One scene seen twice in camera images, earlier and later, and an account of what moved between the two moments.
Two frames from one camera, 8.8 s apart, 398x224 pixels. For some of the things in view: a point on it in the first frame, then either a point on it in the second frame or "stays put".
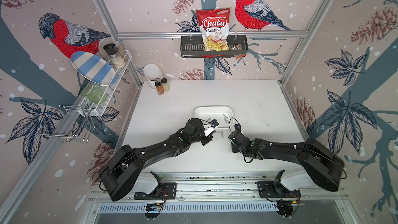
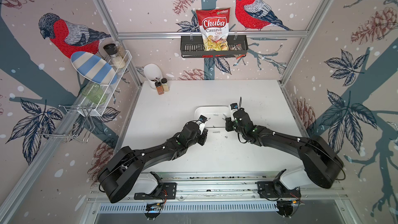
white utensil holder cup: (153, 73) stays put
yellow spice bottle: (165, 84) stays put
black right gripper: (233, 150) to (227, 123)
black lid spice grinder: (112, 49) stays put
